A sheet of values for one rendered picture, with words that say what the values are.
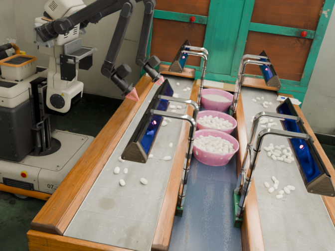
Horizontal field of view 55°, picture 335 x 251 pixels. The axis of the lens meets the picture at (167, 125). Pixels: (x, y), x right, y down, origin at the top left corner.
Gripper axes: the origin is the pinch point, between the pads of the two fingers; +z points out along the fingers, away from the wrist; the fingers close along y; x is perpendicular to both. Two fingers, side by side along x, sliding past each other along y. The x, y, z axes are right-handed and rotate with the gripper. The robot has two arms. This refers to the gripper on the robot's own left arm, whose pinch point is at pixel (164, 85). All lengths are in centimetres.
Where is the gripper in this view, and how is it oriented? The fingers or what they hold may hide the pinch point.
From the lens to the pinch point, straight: 230.0
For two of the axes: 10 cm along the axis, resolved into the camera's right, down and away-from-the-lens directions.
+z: 6.8, 7.0, 2.3
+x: -7.2, 5.6, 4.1
